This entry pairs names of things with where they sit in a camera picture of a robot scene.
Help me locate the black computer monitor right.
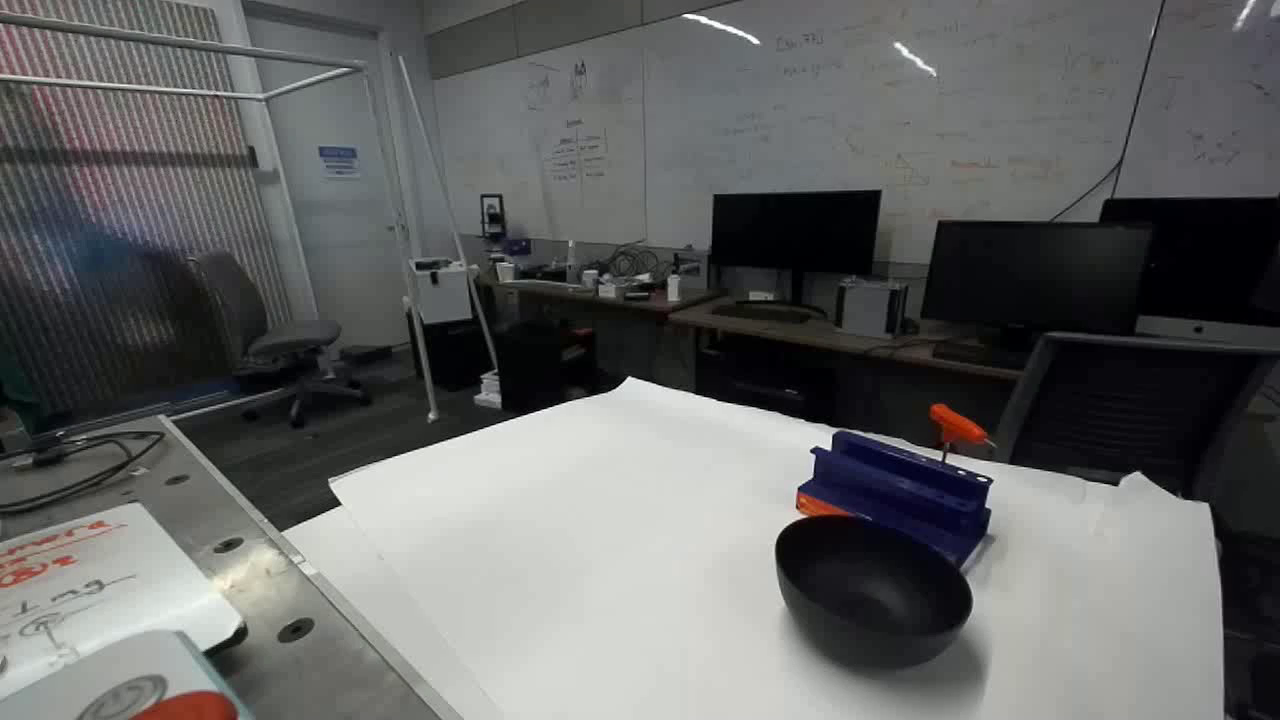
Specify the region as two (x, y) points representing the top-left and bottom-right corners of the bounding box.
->
(923, 219), (1150, 334)

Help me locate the grey office chair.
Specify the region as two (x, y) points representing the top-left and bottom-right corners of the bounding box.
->
(188, 250), (368, 429)

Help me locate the blue tool holder rack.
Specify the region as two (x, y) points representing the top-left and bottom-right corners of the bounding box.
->
(797, 430), (992, 566)

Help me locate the black mesh office chair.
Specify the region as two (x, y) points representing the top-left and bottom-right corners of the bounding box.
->
(997, 333), (1277, 498)

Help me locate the black bowl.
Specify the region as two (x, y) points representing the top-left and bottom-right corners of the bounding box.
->
(770, 515), (973, 669)

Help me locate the wooden office desk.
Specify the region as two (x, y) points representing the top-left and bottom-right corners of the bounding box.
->
(486, 279), (1018, 436)

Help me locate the white door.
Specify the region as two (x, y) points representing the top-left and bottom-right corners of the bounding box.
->
(247, 17), (405, 346)

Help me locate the orange handled metal screwdriver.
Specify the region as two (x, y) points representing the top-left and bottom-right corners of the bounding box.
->
(927, 403), (997, 454)

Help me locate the white paper table cover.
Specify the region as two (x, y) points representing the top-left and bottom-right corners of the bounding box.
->
(286, 380), (1223, 720)

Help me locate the black keyboard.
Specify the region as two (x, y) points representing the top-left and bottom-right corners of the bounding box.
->
(724, 298), (814, 323)

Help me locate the white box on desk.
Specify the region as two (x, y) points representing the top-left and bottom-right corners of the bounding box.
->
(838, 274), (907, 334)

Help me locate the white paper with red writing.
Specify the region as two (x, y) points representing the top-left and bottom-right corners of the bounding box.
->
(0, 504), (245, 696)

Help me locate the black computer monitor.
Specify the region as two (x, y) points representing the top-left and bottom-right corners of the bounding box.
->
(713, 189), (879, 287)
(923, 219), (1150, 334)

